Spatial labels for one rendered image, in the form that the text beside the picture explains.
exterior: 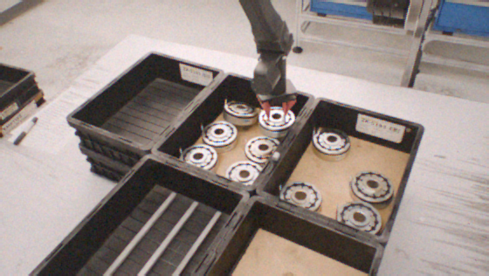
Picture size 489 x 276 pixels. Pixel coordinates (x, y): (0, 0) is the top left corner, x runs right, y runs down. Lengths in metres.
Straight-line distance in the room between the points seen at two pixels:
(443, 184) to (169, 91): 0.91
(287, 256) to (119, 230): 0.41
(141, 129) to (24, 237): 0.44
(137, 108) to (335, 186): 0.68
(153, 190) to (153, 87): 0.46
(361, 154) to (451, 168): 0.33
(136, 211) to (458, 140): 1.03
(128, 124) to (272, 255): 0.63
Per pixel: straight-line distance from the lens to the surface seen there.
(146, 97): 1.43
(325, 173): 1.12
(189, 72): 1.39
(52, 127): 1.63
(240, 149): 1.18
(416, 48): 1.81
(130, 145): 1.11
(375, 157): 1.19
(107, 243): 1.05
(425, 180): 1.35
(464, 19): 2.91
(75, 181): 1.40
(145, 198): 1.11
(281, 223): 0.95
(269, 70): 0.99
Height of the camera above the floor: 1.66
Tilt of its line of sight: 43 degrees down
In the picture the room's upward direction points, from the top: 3 degrees counter-clockwise
